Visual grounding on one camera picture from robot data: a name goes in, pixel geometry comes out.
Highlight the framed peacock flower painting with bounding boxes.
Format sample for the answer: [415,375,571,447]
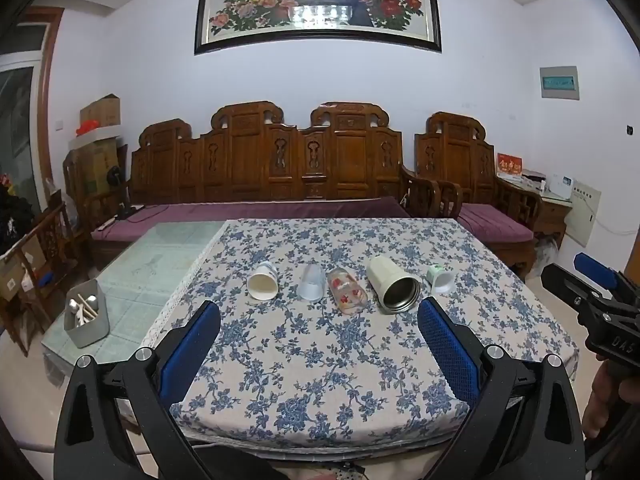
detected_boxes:
[193,0,444,56]

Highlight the white paper cup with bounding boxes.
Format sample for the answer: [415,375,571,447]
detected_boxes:
[246,261,279,302]

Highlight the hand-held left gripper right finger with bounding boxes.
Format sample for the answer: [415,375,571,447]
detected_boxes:
[417,297,587,480]

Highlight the large cardboard box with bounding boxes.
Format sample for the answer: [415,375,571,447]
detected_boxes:
[66,137,127,197]

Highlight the cream steel-lined tumbler cup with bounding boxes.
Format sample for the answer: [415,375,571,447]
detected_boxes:
[367,255,421,316]

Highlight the person's right hand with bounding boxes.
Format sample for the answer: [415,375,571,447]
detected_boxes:
[581,359,622,441]

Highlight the beige metal panel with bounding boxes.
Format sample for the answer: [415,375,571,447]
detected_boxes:
[569,180,602,247]

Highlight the long purple seat cushion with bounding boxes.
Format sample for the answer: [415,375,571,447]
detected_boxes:
[91,197,412,244]

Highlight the small black fan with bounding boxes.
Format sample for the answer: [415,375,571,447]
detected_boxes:
[107,165,135,221]

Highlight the grey utensil holder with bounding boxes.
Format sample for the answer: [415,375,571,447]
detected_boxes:
[63,279,111,349]

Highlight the short purple seat cushion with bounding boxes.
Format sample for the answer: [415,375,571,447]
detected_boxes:
[457,203,535,242]

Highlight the carved wooden armchair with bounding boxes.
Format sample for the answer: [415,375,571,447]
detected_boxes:
[413,111,568,281]

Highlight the dark wooden chair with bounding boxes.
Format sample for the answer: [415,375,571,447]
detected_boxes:
[0,202,77,357]

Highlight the wooden door frame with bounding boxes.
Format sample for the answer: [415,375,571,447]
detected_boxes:
[20,6,66,188]

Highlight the carved wooden sofa bench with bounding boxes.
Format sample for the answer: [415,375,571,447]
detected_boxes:
[81,101,464,261]

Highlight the wall electrical panel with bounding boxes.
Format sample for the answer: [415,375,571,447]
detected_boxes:
[539,64,580,101]

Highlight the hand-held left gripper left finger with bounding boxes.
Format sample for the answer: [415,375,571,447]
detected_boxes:
[54,301,236,480]

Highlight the small cardboard box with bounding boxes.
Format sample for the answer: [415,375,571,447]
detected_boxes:
[79,93,121,134]

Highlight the small white green cup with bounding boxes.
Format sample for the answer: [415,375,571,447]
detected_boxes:
[427,264,455,295]

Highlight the red print glass cup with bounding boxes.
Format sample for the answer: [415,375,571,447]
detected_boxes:
[326,267,369,316]

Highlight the white blue box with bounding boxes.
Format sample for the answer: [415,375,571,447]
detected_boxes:
[547,175,577,197]

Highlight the wooden side table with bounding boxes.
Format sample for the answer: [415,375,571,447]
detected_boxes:
[522,172,575,251]

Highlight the red gift box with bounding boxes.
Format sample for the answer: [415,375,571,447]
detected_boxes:
[496,153,524,177]

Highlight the blue floral tablecloth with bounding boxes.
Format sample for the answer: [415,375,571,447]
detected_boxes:
[141,217,581,457]

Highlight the clear plastic cup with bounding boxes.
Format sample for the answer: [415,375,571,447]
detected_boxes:
[297,263,326,303]

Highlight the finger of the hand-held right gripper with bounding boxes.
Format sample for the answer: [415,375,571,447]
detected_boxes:
[541,263,608,322]
[573,253,640,306]

